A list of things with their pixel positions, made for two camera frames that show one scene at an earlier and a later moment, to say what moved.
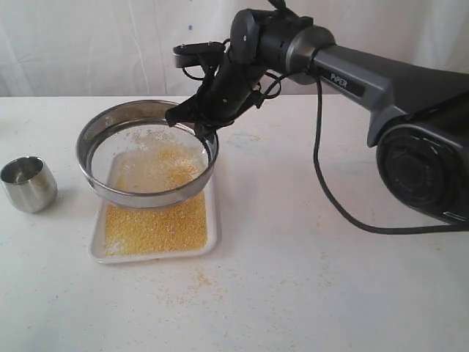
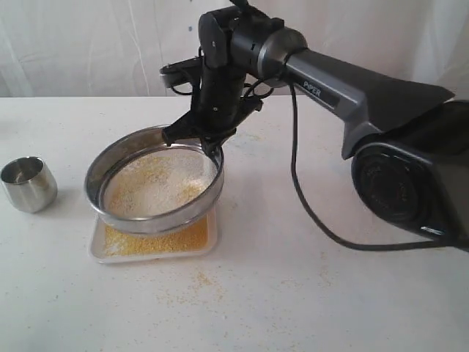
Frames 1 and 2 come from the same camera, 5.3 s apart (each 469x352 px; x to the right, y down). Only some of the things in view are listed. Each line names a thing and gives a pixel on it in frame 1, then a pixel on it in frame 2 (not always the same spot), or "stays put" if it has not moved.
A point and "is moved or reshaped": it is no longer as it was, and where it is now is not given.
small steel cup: x=29 y=183 stays put
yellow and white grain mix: x=149 y=157 to x=158 y=180
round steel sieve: x=130 y=155 is moved or reshaped
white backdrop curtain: x=124 y=48 stays put
